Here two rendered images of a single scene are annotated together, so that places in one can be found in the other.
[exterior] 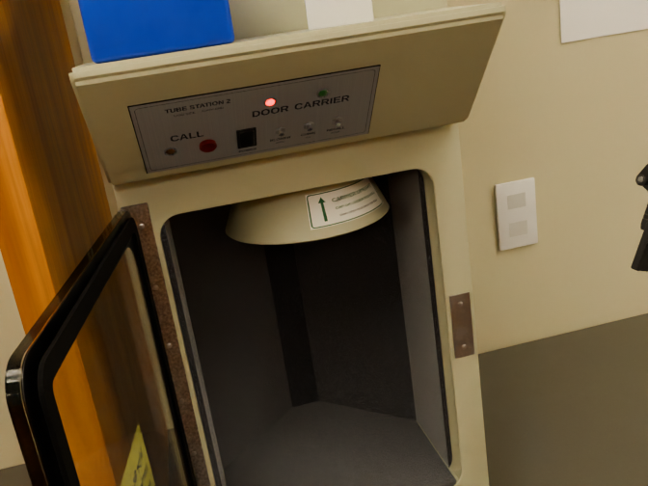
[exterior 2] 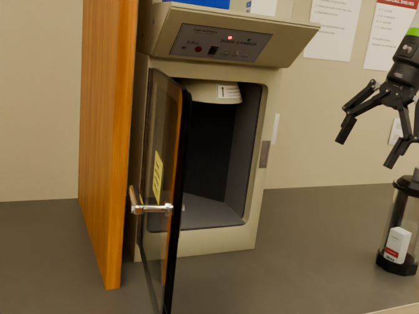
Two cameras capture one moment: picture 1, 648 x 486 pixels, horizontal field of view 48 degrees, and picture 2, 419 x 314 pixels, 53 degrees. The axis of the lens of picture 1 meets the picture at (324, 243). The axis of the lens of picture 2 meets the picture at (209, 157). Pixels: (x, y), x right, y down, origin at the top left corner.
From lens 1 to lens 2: 0.36 m
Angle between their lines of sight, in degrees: 14
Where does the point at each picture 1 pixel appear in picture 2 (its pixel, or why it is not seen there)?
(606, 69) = (317, 73)
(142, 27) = not seen: outside the picture
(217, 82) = (217, 23)
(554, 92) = (295, 78)
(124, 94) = (184, 17)
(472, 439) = (256, 205)
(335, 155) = (235, 69)
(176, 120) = (194, 34)
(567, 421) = (281, 218)
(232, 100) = (217, 32)
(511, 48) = not seen: hidden behind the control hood
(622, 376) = (303, 206)
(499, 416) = not seen: hidden behind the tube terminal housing
